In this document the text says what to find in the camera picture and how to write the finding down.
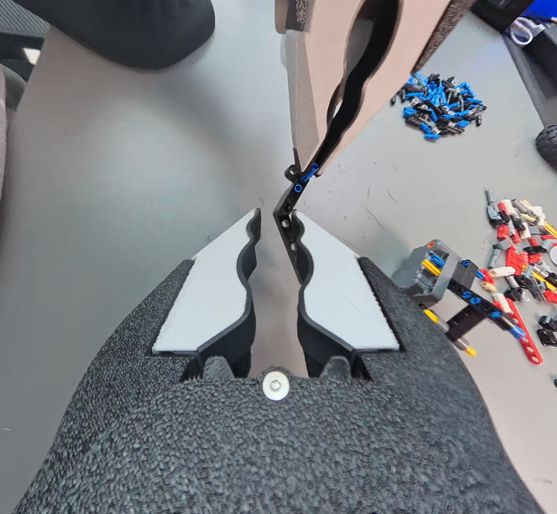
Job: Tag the black bent toy beam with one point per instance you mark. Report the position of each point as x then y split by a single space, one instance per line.
287 227

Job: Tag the pile of blue black pins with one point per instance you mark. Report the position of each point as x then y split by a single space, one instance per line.
439 105

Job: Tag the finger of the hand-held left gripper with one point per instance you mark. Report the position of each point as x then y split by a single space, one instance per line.
326 44
417 13

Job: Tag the grey toy motor assembly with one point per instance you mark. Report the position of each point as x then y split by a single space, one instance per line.
428 272

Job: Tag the black rubber tire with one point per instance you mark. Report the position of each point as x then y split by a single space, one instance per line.
548 144

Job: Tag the dark case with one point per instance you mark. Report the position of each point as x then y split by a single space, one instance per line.
539 74

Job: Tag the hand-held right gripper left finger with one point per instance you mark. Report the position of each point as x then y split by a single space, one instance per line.
209 301

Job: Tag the black mesh chair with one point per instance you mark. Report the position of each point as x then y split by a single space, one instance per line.
17 22

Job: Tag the pile of mixed toy parts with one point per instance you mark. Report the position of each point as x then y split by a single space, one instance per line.
520 244

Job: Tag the black knit fabric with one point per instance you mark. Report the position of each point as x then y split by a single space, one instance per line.
122 5

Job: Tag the red perforated toy beam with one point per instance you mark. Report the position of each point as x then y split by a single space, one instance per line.
526 335

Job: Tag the grey desk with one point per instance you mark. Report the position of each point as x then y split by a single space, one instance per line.
130 174

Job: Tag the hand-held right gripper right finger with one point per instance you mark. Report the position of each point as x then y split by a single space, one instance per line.
343 301

